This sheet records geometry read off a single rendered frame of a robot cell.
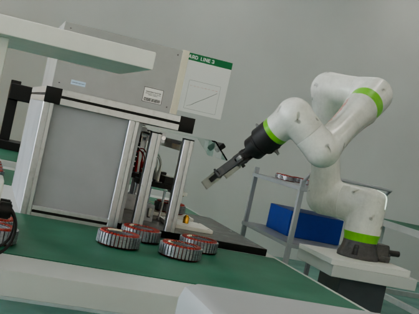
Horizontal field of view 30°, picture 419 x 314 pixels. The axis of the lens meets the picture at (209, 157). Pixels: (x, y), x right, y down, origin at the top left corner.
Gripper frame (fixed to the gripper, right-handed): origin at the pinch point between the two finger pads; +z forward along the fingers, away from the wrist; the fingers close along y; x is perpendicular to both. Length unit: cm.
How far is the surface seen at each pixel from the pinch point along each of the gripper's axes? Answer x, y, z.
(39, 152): 32, -48, 13
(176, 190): 2.5, -21.1, 0.9
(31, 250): 4, -92, -8
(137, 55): 19, -88, -55
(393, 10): 86, 648, 86
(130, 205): 11.5, 1.6, 35.8
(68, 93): 41, -40, -1
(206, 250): -17.3, -33.9, -4.3
